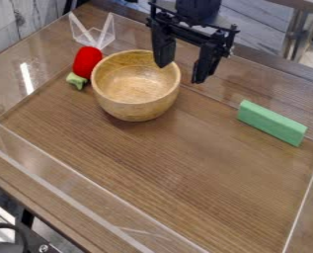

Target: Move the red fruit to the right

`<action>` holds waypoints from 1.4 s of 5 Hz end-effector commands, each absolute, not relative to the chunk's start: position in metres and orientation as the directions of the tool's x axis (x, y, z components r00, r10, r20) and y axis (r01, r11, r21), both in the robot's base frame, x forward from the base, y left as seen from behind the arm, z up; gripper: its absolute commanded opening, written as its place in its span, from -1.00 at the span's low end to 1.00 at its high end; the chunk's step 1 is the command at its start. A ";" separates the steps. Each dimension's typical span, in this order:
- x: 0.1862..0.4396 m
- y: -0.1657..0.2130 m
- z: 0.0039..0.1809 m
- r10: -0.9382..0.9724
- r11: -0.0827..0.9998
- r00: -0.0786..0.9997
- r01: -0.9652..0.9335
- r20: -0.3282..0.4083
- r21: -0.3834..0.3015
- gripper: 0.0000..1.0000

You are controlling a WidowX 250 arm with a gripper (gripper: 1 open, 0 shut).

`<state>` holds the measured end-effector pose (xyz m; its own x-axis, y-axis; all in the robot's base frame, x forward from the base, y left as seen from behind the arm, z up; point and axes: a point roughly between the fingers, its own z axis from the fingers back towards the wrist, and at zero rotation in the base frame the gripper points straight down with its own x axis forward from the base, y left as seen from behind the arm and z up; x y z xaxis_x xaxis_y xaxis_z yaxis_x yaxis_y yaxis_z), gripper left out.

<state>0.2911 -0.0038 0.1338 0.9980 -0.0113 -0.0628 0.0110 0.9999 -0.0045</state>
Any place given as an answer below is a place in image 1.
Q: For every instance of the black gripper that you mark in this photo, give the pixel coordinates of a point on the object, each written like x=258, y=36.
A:
x=193, y=21

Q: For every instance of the red plush strawberry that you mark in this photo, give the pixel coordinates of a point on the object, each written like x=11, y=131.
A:
x=84, y=61

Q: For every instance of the wooden bowl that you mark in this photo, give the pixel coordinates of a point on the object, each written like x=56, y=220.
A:
x=134, y=90

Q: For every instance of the green foam block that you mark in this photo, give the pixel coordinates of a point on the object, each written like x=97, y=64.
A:
x=270, y=122

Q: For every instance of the clear acrylic corner bracket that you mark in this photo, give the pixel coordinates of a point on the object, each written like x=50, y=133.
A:
x=93, y=37

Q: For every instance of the metal table leg frame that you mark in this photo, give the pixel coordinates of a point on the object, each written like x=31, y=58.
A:
x=298, y=35

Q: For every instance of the clear acrylic tray wall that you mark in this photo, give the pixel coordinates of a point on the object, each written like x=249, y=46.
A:
x=101, y=222

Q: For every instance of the black table leg bracket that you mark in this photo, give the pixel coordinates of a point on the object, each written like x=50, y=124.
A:
x=38, y=244

